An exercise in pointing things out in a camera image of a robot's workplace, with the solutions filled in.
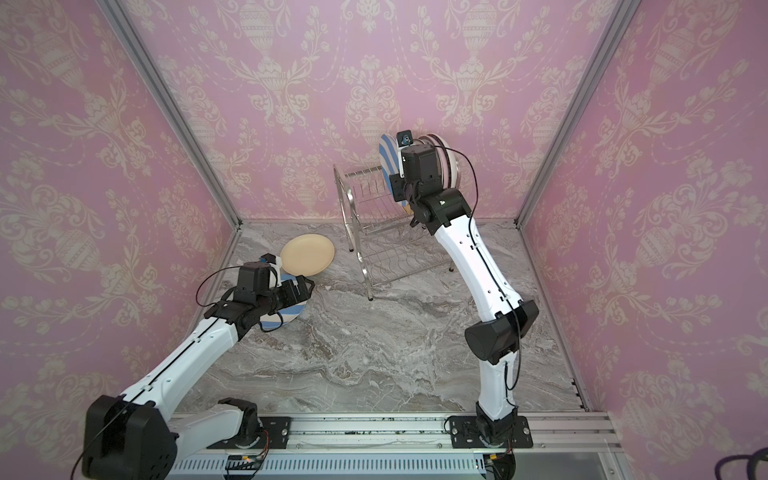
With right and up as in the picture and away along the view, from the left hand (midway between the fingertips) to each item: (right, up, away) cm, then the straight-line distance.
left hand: (304, 288), depth 84 cm
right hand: (+29, +31, -9) cm, 44 cm away
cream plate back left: (-6, +9, +26) cm, 28 cm away
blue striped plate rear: (-2, -6, -9) cm, 11 cm away
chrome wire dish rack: (+21, +17, +33) cm, 43 cm away
